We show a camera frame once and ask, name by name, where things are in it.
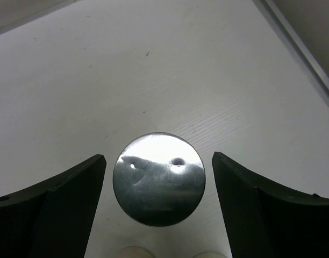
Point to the clear lid salt grinder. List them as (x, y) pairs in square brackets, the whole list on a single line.
[(134, 252)]

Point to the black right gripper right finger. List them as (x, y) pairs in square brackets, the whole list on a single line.
[(266, 219)]

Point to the blue label spice shaker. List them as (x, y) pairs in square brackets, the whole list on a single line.
[(159, 179)]

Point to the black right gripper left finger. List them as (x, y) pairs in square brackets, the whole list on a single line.
[(53, 218)]

